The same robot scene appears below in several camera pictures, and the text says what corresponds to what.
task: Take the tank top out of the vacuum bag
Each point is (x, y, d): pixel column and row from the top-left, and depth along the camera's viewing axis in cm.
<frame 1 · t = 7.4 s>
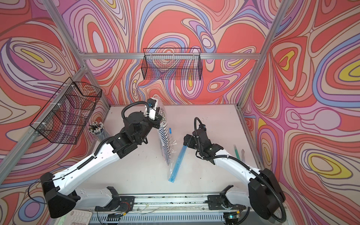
left hand: (159, 107, 67), fingers closed
right hand: (190, 143, 85), fingers open
clear vacuum bag blue zipper: (173, 153, 92), point 3 cm above the table
black white striped tank top: (164, 138, 74), point 24 cm above the table
cup of pens: (97, 128, 86), point 19 cm above the table

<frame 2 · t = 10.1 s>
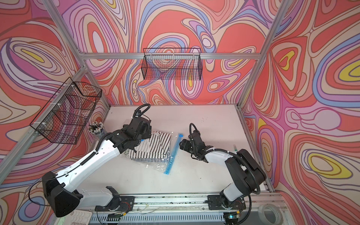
left hand: (142, 128, 78), fingers open
right hand: (184, 148, 91), fingers open
black white striped tank top: (155, 149, 92), point 4 cm above the table
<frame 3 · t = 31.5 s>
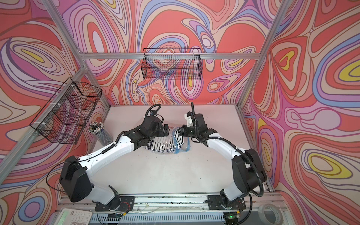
left hand: (164, 127, 82), fingers open
right hand: (178, 133, 85), fingers closed
black white striped tank top: (170, 143, 90), point 8 cm above the table
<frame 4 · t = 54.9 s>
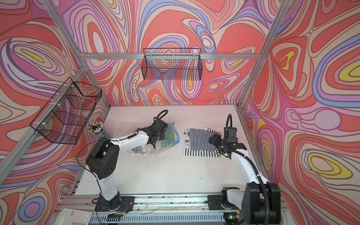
left hand: (161, 134, 95), fingers closed
right hand: (213, 144, 86), fingers open
black white striped tank top: (187, 152, 94), on the table
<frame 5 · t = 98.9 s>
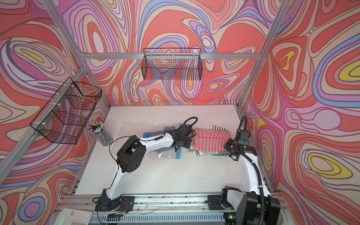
left hand: (190, 143, 95), fingers open
right hand: (229, 149, 83), fingers closed
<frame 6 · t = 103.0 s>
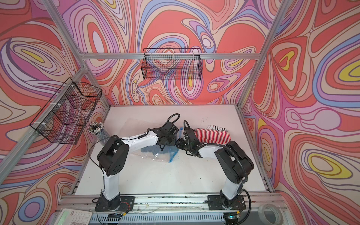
left hand: (175, 141, 94), fingers closed
right hand: (176, 146, 93), fingers open
